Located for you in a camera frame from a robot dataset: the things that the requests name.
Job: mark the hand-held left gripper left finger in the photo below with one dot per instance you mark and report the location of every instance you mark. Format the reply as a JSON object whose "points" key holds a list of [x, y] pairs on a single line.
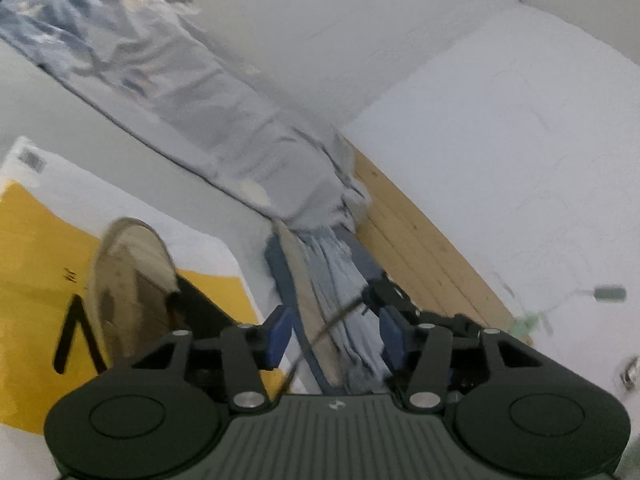
{"points": [[277, 335]]}

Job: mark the beige cloth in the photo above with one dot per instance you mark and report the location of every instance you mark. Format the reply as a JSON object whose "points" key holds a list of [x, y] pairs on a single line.
{"points": [[305, 285]]}

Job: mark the dark blue folded cloth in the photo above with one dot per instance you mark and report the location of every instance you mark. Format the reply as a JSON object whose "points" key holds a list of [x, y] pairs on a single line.
{"points": [[280, 270]]}

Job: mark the wooden bed board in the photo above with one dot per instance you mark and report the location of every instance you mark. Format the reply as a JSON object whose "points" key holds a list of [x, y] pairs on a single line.
{"points": [[420, 240]]}

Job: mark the beige canvas shoe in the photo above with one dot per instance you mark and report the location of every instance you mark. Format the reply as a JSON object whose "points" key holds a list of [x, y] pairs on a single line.
{"points": [[130, 280]]}

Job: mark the light blue garment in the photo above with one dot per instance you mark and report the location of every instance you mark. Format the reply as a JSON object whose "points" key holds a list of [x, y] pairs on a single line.
{"points": [[345, 280]]}

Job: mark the yellow and white plastic bag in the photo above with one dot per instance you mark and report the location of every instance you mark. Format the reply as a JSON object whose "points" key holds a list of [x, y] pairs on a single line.
{"points": [[35, 240]]}

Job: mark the small grey-green object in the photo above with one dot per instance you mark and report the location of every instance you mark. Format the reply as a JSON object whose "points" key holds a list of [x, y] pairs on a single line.
{"points": [[610, 293]]}

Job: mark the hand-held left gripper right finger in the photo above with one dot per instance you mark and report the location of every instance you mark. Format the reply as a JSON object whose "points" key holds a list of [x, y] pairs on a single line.
{"points": [[390, 340]]}

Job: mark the blue tree print duvet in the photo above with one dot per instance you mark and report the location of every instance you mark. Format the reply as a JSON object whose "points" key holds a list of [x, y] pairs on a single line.
{"points": [[165, 90]]}

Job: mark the brown shoelace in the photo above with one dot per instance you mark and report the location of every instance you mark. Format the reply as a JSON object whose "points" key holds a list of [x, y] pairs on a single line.
{"points": [[325, 332]]}

